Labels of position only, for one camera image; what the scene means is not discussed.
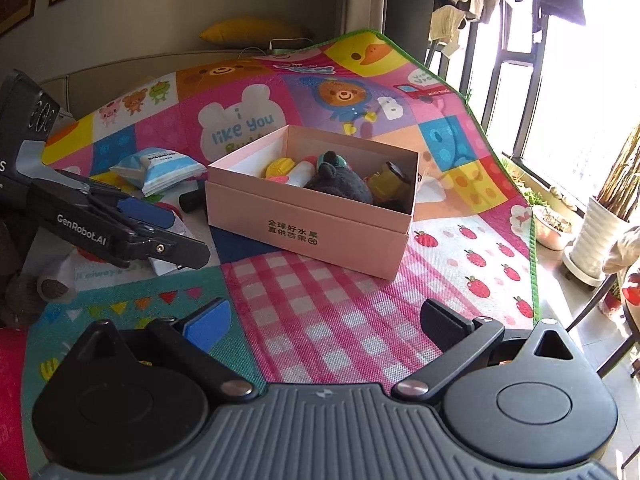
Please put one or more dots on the pink cardboard box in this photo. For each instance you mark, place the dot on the pink cardboard box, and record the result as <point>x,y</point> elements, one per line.
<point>310,235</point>

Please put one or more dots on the white ribbed plant pot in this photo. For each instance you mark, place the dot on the white ribbed plant pot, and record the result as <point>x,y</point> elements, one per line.
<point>595,240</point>

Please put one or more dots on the yellow ridged toy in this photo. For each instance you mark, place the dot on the yellow ridged toy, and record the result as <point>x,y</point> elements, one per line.
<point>280,166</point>

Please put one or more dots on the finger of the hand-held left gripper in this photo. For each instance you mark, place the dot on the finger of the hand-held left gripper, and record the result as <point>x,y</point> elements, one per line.
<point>146,214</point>
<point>175,252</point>

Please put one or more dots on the black window frame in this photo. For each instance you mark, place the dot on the black window frame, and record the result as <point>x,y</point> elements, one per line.
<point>520,100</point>

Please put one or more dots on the small potted plant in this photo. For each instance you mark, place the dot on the small potted plant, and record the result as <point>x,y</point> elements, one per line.
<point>552,230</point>

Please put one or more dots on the yellow pillow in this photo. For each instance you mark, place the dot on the yellow pillow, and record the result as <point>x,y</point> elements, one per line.
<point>250,31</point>

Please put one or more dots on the black plush toy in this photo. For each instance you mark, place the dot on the black plush toy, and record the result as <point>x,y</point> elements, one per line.
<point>340,182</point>

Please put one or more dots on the small white bottle red cap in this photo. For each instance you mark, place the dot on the small white bottle red cap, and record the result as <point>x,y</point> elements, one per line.
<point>300,176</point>

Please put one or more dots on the yellow toy with brown cap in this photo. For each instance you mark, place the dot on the yellow toy with brown cap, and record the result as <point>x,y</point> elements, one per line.
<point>387,182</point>

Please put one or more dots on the dried yellow plant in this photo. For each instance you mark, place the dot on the dried yellow plant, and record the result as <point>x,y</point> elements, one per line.
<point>620,180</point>

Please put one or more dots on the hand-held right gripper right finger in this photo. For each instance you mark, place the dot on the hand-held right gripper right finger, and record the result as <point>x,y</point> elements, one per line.
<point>442,321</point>

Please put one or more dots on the beige sofa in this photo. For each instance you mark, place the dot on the beige sofa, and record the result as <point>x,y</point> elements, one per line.
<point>125,72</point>

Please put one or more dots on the person's left hand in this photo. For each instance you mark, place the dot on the person's left hand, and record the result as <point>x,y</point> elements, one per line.
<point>50,290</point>

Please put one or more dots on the black metal chair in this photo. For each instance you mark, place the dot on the black metal chair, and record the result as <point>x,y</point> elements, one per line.
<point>607,345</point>

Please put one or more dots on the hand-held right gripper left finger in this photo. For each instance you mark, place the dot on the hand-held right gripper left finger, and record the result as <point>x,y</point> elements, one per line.
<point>207,325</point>

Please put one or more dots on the colourful cartoon play mat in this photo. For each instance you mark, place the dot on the colourful cartoon play mat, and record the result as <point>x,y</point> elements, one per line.
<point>325,320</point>

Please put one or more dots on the small black object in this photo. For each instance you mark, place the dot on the small black object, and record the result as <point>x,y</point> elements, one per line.
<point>195,202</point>

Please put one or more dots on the blue wet wipe packet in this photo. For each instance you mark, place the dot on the blue wet wipe packet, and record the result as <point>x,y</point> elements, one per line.
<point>157,170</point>

